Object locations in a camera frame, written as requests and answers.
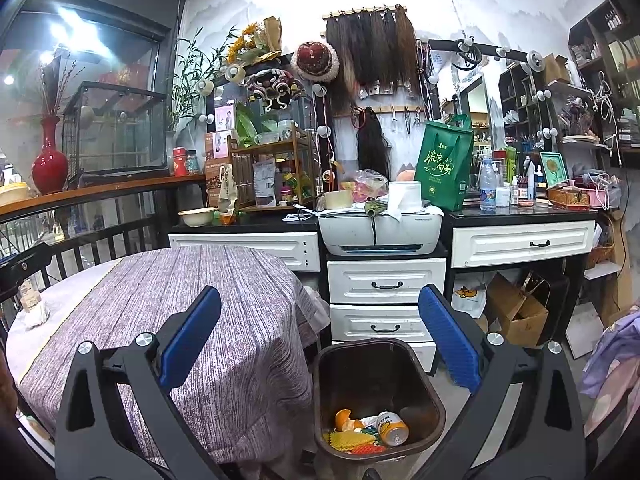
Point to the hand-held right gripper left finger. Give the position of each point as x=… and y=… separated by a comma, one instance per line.
x=192, y=335

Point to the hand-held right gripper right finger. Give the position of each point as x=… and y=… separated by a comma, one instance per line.
x=450, y=340

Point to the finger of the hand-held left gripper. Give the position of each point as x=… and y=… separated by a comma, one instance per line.
x=25, y=265

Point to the dark brown trash bin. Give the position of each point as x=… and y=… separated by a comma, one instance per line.
x=370, y=380

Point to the drink can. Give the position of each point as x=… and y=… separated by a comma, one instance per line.
x=392, y=430

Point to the green packet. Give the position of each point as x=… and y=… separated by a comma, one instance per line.
x=371, y=432

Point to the orange peel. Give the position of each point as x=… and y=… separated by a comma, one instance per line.
x=345, y=420

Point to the red foam net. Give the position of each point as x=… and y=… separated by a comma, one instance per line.
x=370, y=449

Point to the yellow foam net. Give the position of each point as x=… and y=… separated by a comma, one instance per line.
x=345, y=441

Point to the white bag orange print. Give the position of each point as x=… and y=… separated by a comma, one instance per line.
x=470, y=300

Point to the crumpled white tissue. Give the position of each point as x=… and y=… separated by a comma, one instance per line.
x=37, y=317

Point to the yellow container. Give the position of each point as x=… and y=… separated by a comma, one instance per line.
x=12, y=195

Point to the brown cardboard box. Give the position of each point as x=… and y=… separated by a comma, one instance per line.
x=520, y=320

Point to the black slatted railing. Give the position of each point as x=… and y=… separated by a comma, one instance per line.
x=107, y=230

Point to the red vase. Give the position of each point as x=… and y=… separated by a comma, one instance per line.
x=50, y=170

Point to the wooden ledge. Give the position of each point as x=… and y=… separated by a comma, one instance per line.
x=100, y=191

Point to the black paper bag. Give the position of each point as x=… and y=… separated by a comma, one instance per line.
x=555, y=310

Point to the cream bowl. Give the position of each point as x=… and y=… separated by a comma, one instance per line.
x=197, y=217

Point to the orange snack packet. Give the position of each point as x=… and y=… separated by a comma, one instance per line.
x=228, y=218

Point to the white printer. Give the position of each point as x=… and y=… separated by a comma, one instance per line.
x=380, y=235

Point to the white flat carton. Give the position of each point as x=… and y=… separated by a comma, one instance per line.
x=585, y=330

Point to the black vanity desk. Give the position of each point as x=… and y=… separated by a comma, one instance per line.
x=525, y=216

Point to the olive fabric scrap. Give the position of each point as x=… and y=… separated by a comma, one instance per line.
x=376, y=208

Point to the toilet paper roll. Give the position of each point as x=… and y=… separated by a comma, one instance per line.
x=405, y=195

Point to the group of cosmetic bottles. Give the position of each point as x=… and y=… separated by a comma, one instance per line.
x=502, y=195

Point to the clear water bottle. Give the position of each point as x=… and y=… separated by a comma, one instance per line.
x=487, y=190

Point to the brown printed carton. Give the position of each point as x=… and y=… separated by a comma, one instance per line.
x=212, y=180

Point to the glass terrarium cage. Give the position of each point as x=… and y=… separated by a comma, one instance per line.
x=115, y=130

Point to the grey foil pouch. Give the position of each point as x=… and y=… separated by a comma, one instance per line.
x=264, y=185

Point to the purple satin garment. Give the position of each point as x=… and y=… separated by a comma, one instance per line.
x=615, y=360

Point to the peach round item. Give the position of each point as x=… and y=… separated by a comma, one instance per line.
x=405, y=176

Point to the glass jar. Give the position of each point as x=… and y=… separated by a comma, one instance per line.
x=193, y=165

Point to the green tote bag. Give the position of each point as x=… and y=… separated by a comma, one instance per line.
x=442, y=170

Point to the red tin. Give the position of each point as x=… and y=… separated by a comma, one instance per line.
x=179, y=165

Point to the wicker basket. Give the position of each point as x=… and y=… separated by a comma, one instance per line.
x=600, y=255

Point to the pink plastic bag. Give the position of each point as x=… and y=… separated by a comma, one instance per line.
x=372, y=182

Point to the beige tape roll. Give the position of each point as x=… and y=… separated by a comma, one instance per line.
x=340, y=201

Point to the dried branches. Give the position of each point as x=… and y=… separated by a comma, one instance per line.
x=55, y=90

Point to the orange wooden tissue box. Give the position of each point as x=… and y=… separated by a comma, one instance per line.
x=567, y=199

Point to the brown pink product box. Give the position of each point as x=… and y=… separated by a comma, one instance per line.
x=219, y=144

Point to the small tape roll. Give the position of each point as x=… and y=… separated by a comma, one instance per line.
x=329, y=177

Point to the wooden shelf rack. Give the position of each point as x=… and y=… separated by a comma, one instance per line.
x=275, y=147

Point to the black hair bundle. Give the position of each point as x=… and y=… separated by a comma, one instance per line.
x=372, y=150

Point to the clear plastic container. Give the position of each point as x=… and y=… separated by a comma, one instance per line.
x=266, y=139

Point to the clear plastic cup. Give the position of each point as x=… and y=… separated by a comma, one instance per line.
x=286, y=131

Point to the vanity mirror with bulbs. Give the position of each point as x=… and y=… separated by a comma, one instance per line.
x=480, y=105
x=310, y=110

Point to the round white tray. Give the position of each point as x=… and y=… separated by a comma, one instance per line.
x=580, y=141

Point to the dark display shelf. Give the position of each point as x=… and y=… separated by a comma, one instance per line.
x=515, y=105

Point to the green bamboo plant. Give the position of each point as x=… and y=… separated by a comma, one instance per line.
x=192, y=85

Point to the black white lion head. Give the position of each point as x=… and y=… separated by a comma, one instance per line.
x=275, y=87

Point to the small cardboard box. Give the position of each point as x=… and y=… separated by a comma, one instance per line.
x=556, y=69

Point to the sunflower bouquet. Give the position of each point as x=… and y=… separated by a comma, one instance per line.
x=247, y=42

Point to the red embroidered hat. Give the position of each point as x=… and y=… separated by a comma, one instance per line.
x=315, y=62

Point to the row of hair extensions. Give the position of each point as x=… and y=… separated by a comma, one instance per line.
x=370, y=50

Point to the green picture frame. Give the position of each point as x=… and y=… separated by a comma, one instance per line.
x=554, y=170

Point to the wooden peg rail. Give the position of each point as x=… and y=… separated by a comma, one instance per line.
x=395, y=108

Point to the dark wall shelf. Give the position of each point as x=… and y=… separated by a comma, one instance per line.
x=600, y=35

